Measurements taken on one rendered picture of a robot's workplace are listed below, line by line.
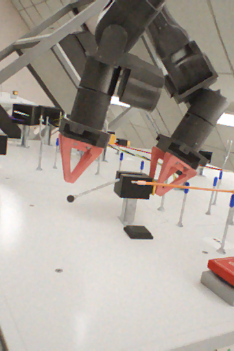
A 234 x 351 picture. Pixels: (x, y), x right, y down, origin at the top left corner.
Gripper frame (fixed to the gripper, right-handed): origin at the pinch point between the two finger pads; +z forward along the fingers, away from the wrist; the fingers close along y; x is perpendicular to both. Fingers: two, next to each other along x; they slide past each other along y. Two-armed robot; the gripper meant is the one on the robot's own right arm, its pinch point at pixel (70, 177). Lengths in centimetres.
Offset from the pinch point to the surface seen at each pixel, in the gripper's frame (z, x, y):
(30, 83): -32, -46, 784
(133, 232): 4.9, -10.9, -7.6
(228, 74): -94, -197, 276
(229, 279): 2.5, -16.2, -25.0
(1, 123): 4, 10, 96
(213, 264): 2.0, -15.5, -22.3
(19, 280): 9.1, 6.6, -19.3
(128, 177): -2.8, -9.3, -2.2
